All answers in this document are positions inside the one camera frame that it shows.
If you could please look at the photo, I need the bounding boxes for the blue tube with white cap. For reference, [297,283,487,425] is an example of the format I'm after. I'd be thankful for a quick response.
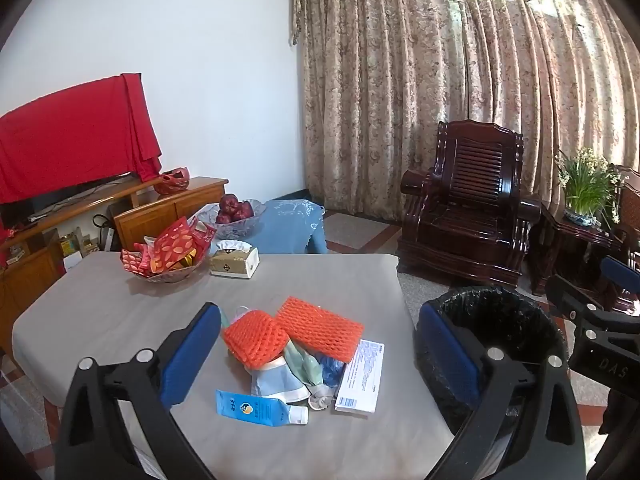
[216,390,309,427]

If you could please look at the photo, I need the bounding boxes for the light blue face mask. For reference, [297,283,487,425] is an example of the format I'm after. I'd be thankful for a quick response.
[246,356,310,404]

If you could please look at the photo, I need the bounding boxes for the orange foam net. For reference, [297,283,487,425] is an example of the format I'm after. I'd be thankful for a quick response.
[274,297,363,363]
[222,310,290,370]

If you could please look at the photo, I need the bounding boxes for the white medicine box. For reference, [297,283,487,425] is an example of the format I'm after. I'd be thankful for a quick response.
[334,339,385,416]

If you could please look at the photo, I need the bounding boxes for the green rubber glove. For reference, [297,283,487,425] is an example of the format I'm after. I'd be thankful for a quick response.
[283,340,323,387]

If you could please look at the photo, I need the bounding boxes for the blue plastic bag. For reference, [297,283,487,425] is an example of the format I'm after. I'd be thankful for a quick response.
[316,352,346,388]

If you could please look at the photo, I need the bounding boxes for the black wicker trash bin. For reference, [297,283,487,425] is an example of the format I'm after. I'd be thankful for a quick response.
[413,285,572,476]

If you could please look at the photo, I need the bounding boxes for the dark wooden side table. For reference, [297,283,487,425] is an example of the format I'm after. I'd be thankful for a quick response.
[525,200,626,296]

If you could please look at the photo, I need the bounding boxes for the potted green plant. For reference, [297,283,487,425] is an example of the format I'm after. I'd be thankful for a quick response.
[555,148,624,231]

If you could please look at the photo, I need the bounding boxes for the grey tablecloth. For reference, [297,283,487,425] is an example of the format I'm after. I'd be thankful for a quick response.
[12,254,452,479]

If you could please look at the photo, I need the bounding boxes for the dark wooden armchair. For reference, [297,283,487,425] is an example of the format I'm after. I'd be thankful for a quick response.
[397,120,541,287]

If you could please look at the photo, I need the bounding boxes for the snack basket with red packets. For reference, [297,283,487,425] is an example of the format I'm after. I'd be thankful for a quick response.
[120,217,216,283]

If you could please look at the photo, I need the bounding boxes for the wooden tv cabinet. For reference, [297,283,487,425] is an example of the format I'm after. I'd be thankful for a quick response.
[1,177,228,356]

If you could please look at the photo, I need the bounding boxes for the small clear plastic cup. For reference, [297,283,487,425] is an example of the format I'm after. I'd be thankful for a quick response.
[307,384,335,412]

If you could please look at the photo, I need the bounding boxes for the tissue box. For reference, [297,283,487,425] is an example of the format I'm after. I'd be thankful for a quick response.
[208,240,260,280]

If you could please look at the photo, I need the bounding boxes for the glass fruit bowl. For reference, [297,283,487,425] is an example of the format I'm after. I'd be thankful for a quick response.
[192,200,267,240]

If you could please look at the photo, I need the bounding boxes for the red apples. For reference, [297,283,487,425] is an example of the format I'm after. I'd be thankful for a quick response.
[216,194,254,224]

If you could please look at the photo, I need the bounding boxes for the red basket on cabinet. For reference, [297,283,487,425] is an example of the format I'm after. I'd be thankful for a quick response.
[154,167,190,196]

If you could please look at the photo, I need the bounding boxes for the red cloth over television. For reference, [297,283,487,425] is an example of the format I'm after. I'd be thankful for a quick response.
[1,74,162,204]

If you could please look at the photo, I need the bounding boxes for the floral beige curtain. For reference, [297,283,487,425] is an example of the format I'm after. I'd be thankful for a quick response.
[292,0,639,220]

